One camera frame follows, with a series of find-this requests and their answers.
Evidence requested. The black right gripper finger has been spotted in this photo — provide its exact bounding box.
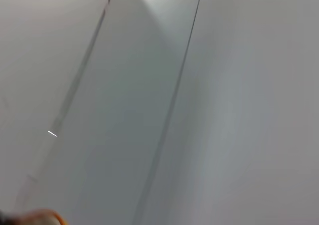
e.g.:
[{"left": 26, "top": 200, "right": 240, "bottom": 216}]
[{"left": 0, "top": 209, "right": 12, "bottom": 225}]

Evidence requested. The beige orange-trimmed bear food bag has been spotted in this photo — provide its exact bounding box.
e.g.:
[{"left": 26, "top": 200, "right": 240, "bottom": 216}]
[{"left": 13, "top": 208, "right": 67, "bottom": 225}]

